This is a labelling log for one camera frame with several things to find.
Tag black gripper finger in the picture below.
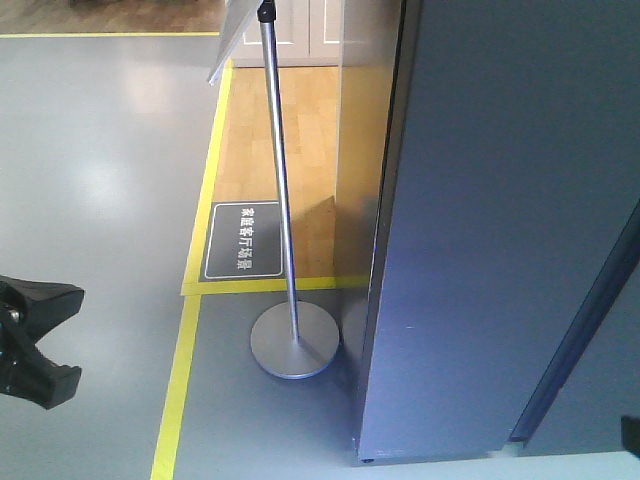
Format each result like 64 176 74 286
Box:
1 330 82 410
1 276 84 343

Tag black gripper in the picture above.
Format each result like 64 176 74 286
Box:
621 415 640 458

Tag grey floor sign sticker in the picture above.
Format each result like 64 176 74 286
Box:
201 200 284 281

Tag silver sign stand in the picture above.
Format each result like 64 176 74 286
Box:
208 1 340 380

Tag dark grey fridge body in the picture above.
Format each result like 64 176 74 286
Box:
509 207 639 446

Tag grey fridge door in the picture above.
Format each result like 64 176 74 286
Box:
336 1 639 464

